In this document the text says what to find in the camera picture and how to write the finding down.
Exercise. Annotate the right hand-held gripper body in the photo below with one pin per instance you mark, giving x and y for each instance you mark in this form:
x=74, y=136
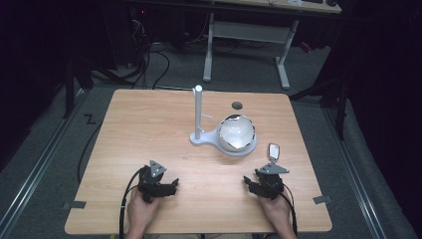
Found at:
x=272, y=184

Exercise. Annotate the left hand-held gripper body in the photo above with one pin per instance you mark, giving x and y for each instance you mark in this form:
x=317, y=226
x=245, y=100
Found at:
x=149, y=186

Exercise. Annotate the person's right hand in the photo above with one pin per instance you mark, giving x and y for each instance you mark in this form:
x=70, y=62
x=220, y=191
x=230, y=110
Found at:
x=276, y=210

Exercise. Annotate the person's left hand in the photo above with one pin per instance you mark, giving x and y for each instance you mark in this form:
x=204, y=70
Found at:
x=142, y=212

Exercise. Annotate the grey tape piece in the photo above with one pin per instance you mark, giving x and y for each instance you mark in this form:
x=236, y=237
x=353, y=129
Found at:
x=322, y=199
x=75, y=205

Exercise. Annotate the white bowl with dark rim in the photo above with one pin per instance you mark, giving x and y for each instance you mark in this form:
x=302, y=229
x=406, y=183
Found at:
x=236, y=133

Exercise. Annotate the dark round table hole cover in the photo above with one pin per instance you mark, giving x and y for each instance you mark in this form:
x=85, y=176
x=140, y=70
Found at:
x=237, y=106

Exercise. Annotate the black metal stand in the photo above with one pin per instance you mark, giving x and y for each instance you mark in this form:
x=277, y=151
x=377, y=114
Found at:
x=340, y=106
x=69, y=86

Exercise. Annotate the white-framed desk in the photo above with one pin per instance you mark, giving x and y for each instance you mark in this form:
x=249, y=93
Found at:
x=247, y=32

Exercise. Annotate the white stand with post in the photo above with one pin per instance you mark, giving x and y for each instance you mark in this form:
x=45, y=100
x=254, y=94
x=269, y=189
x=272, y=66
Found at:
x=198, y=109

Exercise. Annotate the metal floor rail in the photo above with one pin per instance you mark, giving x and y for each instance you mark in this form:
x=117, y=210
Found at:
x=355, y=172
x=40, y=159

